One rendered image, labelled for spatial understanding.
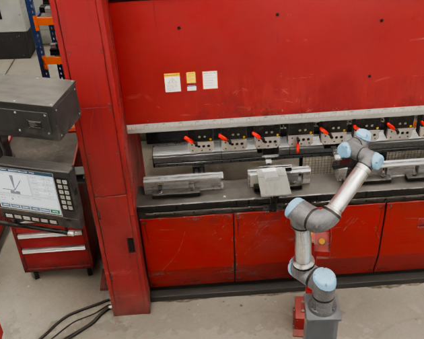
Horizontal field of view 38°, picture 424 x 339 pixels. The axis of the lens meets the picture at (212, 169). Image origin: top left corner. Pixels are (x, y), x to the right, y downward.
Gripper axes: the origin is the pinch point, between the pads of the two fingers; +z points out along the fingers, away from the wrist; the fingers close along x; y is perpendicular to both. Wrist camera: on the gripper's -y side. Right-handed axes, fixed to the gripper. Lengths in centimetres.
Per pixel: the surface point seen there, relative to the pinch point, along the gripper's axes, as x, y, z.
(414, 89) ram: 69, 27, -29
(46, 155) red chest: 32, -191, 55
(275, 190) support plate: 24, -37, 33
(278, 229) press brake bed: 35, -31, 71
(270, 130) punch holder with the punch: 42, -48, 3
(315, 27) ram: 49, -34, -63
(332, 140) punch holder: 54, -11, 8
